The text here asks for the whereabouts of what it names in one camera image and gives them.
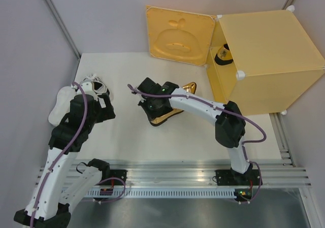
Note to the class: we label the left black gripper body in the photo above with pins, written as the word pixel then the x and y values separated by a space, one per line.
pixel 101 114

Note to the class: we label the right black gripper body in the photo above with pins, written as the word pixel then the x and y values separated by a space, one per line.
pixel 152 109

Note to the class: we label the black white sneaker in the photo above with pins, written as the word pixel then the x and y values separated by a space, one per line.
pixel 92 84

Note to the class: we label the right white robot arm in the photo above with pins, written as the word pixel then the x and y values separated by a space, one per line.
pixel 229 129

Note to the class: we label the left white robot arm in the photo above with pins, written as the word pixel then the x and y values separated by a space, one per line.
pixel 50 206

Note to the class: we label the yellow plastic shoe cabinet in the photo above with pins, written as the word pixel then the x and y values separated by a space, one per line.
pixel 275 61

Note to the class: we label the white sneaker sole up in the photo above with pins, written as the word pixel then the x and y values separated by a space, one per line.
pixel 62 105

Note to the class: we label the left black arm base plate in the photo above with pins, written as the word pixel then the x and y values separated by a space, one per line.
pixel 120 173

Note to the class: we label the white slotted cable duct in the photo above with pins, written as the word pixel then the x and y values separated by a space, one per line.
pixel 131 192

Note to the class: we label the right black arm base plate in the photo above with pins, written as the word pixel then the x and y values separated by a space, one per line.
pixel 232 178

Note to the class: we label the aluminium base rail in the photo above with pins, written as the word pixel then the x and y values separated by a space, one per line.
pixel 182 152

